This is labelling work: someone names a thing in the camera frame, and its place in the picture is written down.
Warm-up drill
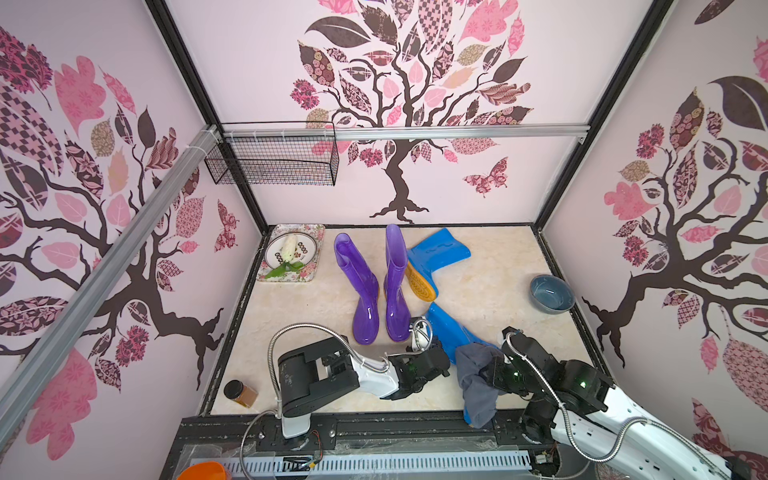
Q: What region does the floral square tray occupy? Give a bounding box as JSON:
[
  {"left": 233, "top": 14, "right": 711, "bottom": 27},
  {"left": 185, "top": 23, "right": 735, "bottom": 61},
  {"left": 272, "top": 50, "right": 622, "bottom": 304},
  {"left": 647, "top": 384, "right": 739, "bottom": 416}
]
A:
[{"left": 257, "top": 224, "right": 326, "bottom": 283}]

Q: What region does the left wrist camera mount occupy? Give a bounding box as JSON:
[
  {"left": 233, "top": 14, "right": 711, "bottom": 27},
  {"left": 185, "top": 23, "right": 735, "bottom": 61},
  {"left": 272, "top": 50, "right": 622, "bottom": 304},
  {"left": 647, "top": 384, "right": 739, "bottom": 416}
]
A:
[{"left": 410, "top": 316, "right": 434, "bottom": 353}]

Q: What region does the brown cylinder bottle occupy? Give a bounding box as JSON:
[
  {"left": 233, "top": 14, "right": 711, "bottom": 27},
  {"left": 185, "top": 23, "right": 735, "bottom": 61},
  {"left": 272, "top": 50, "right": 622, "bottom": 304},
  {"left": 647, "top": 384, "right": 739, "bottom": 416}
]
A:
[{"left": 223, "top": 379, "right": 258, "bottom": 408}]

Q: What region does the purple boot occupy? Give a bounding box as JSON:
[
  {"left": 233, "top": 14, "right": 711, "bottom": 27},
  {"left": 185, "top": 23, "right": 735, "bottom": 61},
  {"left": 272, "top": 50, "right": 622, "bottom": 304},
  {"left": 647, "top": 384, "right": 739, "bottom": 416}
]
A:
[
  {"left": 384, "top": 225, "right": 411, "bottom": 342},
  {"left": 334, "top": 233, "right": 380, "bottom": 345}
]

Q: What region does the grey-blue bowl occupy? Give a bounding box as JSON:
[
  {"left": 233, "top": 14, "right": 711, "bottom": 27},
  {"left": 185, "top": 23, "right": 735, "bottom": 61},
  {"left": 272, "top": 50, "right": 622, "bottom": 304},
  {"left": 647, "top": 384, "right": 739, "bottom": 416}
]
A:
[{"left": 529, "top": 274, "right": 575, "bottom": 315}]

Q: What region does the white slotted cable duct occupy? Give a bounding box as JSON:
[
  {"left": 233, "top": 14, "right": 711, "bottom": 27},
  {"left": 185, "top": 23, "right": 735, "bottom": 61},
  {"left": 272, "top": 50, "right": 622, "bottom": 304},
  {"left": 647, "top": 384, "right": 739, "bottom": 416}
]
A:
[{"left": 216, "top": 451, "right": 532, "bottom": 478}]

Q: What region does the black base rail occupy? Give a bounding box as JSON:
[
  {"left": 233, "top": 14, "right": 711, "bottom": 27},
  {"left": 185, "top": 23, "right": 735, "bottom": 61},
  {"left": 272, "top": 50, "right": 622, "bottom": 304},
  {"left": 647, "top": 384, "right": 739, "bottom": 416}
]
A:
[{"left": 160, "top": 409, "right": 602, "bottom": 479}]

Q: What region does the orange round object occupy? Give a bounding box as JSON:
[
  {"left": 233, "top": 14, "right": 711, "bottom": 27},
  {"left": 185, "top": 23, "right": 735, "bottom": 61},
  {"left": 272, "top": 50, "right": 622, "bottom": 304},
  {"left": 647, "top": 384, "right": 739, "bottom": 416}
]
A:
[{"left": 177, "top": 461, "right": 232, "bottom": 480}]

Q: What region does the white patterned plate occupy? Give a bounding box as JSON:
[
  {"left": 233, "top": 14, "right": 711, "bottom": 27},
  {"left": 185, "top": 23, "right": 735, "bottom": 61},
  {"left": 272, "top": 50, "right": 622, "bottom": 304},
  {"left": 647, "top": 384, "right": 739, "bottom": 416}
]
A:
[{"left": 264, "top": 232, "right": 320, "bottom": 269}]

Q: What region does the grey cloth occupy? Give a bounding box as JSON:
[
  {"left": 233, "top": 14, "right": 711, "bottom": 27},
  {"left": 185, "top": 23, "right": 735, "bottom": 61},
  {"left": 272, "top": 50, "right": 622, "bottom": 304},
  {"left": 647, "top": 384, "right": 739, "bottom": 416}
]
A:
[{"left": 455, "top": 343, "right": 503, "bottom": 429}]

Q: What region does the left aluminium rail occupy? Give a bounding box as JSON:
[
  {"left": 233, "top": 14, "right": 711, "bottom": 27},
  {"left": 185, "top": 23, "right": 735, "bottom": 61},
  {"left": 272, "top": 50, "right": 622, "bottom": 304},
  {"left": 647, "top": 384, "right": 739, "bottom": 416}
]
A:
[{"left": 1, "top": 125, "right": 220, "bottom": 444}]

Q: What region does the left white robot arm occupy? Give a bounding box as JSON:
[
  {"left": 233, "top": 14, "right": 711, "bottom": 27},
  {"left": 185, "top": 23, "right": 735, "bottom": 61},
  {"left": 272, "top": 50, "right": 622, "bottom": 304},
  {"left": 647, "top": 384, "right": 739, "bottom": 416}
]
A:
[{"left": 276, "top": 337, "right": 450, "bottom": 440}]

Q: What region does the blue boot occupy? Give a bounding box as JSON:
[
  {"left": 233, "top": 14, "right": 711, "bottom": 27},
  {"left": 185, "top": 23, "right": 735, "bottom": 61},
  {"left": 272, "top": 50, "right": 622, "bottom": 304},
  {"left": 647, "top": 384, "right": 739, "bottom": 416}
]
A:
[
  {"left": 424, "top": 302, "right": 499, "bottom": 425},
  {"left": 405, "top": 228, "right": 471, "bottom": 302}
]

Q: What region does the black wire basket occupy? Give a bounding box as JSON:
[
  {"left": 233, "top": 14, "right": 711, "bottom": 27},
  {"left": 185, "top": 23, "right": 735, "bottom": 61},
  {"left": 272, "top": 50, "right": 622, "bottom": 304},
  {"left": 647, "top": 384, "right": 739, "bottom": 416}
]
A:
[{"left": 205, "top": 120, "right": 340, "bottom": 186}]

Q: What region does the aluminium rail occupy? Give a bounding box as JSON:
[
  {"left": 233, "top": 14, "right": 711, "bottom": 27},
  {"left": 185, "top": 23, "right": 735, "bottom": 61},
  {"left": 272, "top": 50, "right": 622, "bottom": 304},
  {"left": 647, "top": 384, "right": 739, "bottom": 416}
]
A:
[
  {"left": 223, "top": 122, "right": 590, "bottom": 141},
  {"left": 1, "top": 125, "right": 220, "bottom": 444}
]

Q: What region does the back aluminium rail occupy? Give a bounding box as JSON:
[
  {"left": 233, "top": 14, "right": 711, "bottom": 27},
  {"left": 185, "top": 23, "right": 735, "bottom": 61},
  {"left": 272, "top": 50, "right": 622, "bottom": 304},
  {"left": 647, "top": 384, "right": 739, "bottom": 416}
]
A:
[{"left": 223, "top": 122, "right": 590, "bottom": 141}]

